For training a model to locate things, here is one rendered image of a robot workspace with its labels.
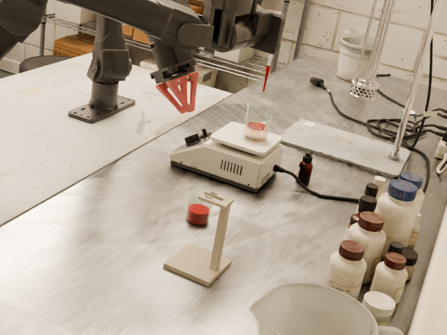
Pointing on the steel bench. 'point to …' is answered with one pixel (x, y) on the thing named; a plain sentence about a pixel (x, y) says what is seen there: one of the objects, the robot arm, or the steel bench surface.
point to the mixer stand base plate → (344, 147)
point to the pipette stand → (188, 258)
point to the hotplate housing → (230, 163)
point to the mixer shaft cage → (368, 92)
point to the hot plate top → (230, 137)
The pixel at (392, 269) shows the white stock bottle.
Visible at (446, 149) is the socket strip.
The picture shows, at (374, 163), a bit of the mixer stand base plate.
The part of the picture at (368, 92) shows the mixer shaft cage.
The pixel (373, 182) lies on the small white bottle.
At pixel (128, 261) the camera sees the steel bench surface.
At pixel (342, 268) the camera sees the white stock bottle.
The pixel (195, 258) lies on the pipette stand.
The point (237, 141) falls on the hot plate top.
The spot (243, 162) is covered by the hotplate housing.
